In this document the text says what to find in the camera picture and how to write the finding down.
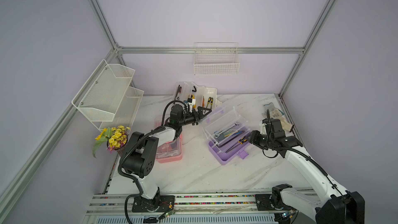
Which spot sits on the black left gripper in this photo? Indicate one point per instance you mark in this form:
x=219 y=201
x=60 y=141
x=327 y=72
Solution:
x=198 y=117

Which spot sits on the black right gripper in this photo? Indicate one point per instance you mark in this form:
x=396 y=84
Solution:
x=255 y=135

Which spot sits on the white plastic toolbox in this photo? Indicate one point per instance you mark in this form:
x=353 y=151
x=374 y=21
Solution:
x=201 y=91

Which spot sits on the purple clear-lid toolbox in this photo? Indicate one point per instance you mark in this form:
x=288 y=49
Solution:
x=227 y=134

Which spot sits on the pink clear-lid toolbox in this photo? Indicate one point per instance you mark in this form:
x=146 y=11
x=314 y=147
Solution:
x=170 y=152

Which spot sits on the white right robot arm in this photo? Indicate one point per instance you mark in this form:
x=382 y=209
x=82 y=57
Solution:
x=336 y=204

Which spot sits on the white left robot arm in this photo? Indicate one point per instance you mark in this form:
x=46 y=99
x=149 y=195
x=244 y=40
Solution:
x=138 y=158

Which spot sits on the cream printed work glove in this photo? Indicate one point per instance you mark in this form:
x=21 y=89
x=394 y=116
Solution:
x=284 y=123

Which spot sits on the white dotted green-cuffed glove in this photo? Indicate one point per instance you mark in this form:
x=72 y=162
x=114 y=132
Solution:
x=269 y=107

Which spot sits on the yellow flowers in pot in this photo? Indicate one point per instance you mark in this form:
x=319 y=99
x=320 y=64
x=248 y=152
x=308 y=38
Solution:
x=115 y=139

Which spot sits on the white mesh two-tier shelf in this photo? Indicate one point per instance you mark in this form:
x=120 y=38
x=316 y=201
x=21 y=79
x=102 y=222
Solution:
x=108 y=98

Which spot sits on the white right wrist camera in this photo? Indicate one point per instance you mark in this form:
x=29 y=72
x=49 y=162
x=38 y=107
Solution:
x=264 y=127

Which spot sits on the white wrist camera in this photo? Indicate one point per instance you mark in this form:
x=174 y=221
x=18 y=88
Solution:
x=264 y=127
x=191 y=102

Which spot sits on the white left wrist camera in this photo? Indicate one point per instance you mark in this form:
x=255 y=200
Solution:
x=191 y=102

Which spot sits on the white wire wall basket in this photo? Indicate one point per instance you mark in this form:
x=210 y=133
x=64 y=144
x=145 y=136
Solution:
x=211 y=58

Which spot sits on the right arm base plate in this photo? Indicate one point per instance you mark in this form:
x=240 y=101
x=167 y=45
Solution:
x=267 y=202

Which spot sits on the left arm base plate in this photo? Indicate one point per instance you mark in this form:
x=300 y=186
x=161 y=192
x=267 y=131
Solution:
x=158 y=204

